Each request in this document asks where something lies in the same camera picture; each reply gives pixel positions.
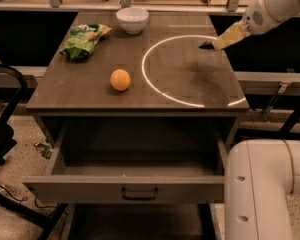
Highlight grey open drawer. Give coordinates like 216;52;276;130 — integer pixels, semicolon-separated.
23;118;223;204

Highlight white ceramic bowl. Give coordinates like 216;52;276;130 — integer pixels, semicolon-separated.
116;7;149;34

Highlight grey wooden cabinet table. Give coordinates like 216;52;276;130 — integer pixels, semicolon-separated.
27;12;249;240

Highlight black office chair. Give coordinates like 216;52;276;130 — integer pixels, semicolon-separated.
0;61;68;240

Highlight green wrapper on floor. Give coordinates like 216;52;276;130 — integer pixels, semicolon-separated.
34;142;53;159

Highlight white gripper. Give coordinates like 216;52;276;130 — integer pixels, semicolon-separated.
212;0;280;50

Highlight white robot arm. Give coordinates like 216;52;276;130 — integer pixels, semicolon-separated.
212;0;300;240

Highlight green chip bag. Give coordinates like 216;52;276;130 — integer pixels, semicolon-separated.
59;24;111;61

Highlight black drawer handle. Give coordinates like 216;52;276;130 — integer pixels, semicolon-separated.
121;188;158;201

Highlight orange fruit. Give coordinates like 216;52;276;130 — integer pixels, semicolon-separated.
110;69;131;91

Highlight black cable on floor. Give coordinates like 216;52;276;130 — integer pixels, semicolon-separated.
0;176;58;212

